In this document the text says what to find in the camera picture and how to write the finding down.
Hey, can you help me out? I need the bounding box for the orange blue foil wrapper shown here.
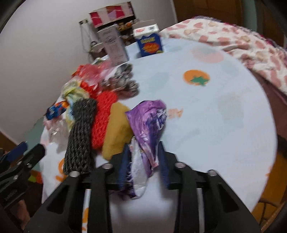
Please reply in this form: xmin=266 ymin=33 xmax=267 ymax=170
xmin=45 ymin=101 xmax=69 ymax=120

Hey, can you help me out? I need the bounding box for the purple snack wrapper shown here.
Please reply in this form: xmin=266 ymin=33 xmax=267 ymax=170
xmin=125 ymin=99 xmax=167 ymax=199

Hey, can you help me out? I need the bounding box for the red mesh net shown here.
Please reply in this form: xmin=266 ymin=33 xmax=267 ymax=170
xmin=91 ymin=91 xmax=118 ymax=151

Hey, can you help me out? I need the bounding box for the pink translucent plastic bag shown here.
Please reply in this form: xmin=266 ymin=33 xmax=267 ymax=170
xmin=72 ymin=59 xmax=114 ymax=87

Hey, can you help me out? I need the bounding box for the clear crumpled plastic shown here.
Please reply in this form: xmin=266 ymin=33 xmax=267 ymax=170
xmin=43 ymin=116 xmax=69 ymax=153

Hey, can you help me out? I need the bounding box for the dark grey knitted cloth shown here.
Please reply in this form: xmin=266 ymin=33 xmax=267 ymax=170
xmin=63 ymin=99 xmax=97 ymax=175

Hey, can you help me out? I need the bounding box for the green yellow patterned cloth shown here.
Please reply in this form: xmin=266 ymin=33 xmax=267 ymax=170
xmin=61 ymin=79 xmax=90 ymax=131

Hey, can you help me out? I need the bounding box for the light blue fruit-print bedsheet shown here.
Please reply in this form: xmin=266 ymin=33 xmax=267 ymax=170
xmin=40 ymin=38 xmax=279 ymax=233

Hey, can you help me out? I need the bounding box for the white tall milk carton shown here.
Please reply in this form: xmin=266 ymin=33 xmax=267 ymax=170
xmin=97 ymin=25 xmax=129 ymax=66

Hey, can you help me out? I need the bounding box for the blue Look milk carton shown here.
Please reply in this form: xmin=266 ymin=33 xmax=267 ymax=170
xmin=132 ymin=19 xmax=163 ymax=57

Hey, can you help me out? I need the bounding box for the pink heart-pattern blanket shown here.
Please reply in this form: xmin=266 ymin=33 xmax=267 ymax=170
xmin=160 ymin=16 xmax=286 ymax=94

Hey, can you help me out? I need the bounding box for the dark wooden cabinet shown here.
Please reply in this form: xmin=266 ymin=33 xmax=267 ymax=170
xmin=89 ymin=16 xmax=140 ymax=59

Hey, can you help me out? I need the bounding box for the white wall socket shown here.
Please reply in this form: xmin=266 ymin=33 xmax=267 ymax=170
xmin=79 ymin=19 xmax=89 ymax=25

